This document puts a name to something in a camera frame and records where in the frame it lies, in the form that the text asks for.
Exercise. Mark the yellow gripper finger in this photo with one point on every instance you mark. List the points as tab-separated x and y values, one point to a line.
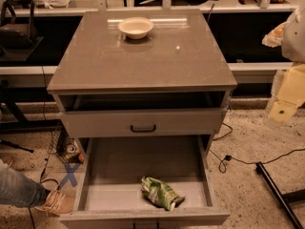
274	37
288	93

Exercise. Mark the green jalapeno chip bag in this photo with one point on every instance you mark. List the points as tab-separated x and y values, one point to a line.
160	193

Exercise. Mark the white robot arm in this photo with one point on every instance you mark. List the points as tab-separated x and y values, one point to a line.
293	40

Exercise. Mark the grey drawer cabinet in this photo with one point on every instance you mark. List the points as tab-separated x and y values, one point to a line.
177	65

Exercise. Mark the open grey middle drawer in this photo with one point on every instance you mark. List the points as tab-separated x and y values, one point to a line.
109	192

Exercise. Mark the black metal stand leg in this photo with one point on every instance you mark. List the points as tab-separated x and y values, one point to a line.
285	200

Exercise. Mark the white paper bowl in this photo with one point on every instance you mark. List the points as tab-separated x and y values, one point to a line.
136	27

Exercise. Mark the soda can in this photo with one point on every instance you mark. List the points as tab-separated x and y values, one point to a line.
71	149

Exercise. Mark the blue tape cross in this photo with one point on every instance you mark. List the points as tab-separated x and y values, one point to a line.
69	176

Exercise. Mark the black chair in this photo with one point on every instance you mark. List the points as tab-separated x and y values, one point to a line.
17	40

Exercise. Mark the tan sneaker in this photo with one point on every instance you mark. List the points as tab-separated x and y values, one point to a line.
57	203

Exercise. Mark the blue jeans leg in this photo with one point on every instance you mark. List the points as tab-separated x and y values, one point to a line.
18	190

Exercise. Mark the grey upper drawer black handle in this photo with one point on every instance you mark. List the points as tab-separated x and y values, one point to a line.
143	122

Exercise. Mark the black wire basket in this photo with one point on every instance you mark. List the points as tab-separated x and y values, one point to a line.
59	140

